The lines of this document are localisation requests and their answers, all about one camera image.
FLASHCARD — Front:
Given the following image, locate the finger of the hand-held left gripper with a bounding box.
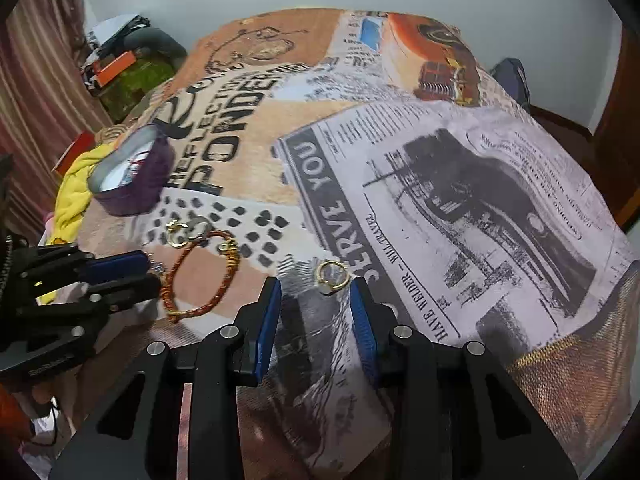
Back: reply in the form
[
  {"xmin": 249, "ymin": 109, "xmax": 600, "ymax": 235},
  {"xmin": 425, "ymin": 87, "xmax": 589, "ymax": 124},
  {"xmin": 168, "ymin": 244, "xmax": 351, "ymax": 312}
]
[
  {"xmin": 15, "ymin": 273, "xmax": 162, "ymax": 357},
  {"xmin": 19, "ymin": 243, "xmax": 150, "ymax": 287}
]

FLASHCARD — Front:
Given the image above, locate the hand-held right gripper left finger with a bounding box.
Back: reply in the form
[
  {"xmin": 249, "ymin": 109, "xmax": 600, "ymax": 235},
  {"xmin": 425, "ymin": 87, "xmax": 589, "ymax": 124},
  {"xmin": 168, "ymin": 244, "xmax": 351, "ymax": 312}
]
[{"xmin": 47, "ymin": 276, "xmax": 283, "ymax": 480}]

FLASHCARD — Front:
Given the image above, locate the yellow cloth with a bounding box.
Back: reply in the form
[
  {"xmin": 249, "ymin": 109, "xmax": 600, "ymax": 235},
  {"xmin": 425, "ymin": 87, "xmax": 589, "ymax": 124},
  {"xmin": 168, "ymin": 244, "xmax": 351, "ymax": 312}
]
[{"xmin": 35, "ymin": 144, "xmax": 118, "ymax": 306}]

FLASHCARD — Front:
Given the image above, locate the red beaded bracelet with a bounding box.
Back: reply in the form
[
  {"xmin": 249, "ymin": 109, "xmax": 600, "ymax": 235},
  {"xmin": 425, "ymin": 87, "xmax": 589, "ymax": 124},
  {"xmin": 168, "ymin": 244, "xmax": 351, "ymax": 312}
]
[{"xmin": 161, "ymin": 230, "xmax": 241, "ymax": 322}]

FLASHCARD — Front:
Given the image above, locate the purple jewelry box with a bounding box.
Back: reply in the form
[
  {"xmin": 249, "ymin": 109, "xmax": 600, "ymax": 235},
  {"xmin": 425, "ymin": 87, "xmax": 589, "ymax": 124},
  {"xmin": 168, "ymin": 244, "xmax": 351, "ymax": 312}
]
[{"xmin": 86, "ymin": 124, "xmax": 175, "ymax": 217}]

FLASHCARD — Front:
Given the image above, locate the gold hoop earring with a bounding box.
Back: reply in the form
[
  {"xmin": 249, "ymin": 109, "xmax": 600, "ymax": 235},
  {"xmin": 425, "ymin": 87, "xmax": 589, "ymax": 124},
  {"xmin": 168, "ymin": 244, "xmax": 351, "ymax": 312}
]
[{"xmin": 165, "ymin": 220, "xmax": 191, "ymax": 249}]

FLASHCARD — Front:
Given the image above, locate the red box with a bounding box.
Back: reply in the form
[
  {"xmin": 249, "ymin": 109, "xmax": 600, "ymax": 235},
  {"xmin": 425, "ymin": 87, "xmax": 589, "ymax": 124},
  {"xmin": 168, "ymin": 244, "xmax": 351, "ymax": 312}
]
[{"xmin": 52, "ymin": 131, "xmax": 93, "ymax": 177}]

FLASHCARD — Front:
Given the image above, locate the gold ring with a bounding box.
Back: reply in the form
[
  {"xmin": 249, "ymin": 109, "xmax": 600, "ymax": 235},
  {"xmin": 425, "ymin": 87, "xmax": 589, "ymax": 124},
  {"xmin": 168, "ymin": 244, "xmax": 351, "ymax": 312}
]
[{"xmin": 316, "ymin": 260, "xmax": 350, "ymax": 292}]

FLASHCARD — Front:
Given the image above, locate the printed blanket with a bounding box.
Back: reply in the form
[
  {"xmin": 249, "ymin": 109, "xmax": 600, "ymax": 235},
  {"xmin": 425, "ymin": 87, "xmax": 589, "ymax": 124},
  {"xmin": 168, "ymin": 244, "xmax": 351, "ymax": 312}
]
[{"xmin": 40, "ymin": 7, "xmax": 640, "ymax": 480}]

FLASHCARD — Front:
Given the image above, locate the green patterned bag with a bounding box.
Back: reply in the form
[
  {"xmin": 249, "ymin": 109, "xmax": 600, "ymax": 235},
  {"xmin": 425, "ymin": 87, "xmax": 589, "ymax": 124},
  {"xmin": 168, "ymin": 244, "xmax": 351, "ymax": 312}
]
[{"xmin": 97, "ymin": 57, "xmax": 178, "ymax": 123}]

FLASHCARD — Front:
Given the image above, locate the wooden door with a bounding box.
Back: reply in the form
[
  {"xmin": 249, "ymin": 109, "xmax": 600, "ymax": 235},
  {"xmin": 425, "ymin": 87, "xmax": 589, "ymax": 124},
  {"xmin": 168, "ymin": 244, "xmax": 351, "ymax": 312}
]
[{"xmin": 592, "ymin": 25, "xmax": 640, "ymax": 233}]

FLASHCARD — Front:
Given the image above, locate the blue-grey bag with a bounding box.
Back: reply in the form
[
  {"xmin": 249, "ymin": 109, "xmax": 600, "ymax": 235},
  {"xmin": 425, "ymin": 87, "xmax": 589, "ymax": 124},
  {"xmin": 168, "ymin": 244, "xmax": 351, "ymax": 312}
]
[{"xmin": 489, "ymin": 57, "xmax": 532, "ymax": 113}]

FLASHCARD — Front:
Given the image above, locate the striped curtain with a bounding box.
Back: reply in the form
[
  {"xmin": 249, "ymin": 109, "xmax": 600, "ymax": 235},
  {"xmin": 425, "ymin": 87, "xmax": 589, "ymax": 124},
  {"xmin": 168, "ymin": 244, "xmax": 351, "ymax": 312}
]
[{"xmin": 0, "ymin": 0, "xmax": 113, "ymax": 241}]

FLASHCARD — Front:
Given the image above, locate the white cloth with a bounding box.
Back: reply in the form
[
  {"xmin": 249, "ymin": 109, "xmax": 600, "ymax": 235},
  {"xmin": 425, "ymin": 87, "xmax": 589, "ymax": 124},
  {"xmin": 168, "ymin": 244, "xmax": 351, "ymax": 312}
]
[{"xmin": 20, "ymin": 407, "xmax": 68, "ymax": 476}]

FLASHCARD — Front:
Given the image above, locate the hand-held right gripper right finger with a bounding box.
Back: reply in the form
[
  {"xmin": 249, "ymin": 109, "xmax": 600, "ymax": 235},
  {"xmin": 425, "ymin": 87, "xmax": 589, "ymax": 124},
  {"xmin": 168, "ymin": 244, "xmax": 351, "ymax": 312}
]
[{"xmin": 349, "ymin": 277, "xmax": 581, "ymax": 480}]

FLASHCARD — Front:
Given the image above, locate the orange box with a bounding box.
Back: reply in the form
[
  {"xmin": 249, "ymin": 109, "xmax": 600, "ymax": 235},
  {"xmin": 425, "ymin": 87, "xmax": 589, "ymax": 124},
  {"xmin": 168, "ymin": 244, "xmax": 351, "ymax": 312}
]
[{"xmin": 95, "ymin": 51, "xmax": 138, "ymax": 88}]

